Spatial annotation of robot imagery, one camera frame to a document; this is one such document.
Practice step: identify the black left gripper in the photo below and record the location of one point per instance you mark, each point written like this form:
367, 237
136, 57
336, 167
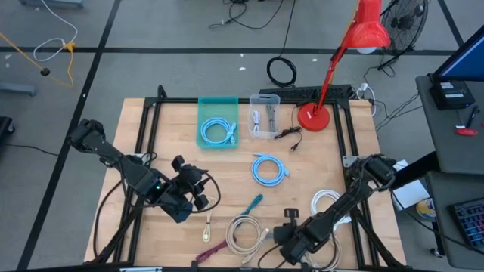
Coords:
189, 175

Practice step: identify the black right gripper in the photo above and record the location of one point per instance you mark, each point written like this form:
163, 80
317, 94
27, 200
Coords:
287, 232

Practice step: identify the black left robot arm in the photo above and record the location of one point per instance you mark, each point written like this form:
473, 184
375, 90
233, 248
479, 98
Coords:
109, 151

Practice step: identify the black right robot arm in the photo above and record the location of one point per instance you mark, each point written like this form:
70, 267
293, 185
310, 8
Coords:
351, 196

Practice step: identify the teal translucent plastic bin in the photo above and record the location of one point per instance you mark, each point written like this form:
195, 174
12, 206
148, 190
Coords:
217, 109

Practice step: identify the clear plastic bin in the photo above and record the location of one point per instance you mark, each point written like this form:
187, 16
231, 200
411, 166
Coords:
264, 99

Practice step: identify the red desk lamp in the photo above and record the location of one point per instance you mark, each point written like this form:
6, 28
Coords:
314, 119

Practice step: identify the white paper sheet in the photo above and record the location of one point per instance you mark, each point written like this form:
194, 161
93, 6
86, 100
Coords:
412, 194

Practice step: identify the round tape roll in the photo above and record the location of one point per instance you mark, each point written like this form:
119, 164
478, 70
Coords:
425, 209

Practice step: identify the black power strip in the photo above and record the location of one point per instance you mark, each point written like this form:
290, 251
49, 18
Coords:
302, 92

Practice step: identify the grey side desk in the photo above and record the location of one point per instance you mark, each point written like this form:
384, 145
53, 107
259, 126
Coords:
442, 226
446, 143

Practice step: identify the white power adapter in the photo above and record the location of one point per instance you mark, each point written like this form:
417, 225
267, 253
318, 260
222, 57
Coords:
363, 87

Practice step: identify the black round floor plug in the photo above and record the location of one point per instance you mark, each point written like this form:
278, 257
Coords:
45, 72

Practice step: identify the black keyboard with coloured keys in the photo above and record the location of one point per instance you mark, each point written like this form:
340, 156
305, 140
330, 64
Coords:
470, 223

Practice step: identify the grey floor bar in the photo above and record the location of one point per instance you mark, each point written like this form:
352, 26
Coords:
17, 89

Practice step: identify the red desk object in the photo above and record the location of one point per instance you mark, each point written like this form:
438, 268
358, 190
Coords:
467, 132

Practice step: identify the black box with labels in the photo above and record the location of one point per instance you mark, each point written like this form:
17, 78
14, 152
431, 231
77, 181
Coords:
450, 94

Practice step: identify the black floor fan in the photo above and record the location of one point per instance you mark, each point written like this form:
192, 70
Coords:
404, 20

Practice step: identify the computer monitor with blue screen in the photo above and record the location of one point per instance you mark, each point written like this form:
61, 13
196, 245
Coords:
467, 60

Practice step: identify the black aluminium table frame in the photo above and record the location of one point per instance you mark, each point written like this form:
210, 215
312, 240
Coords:
177, 100

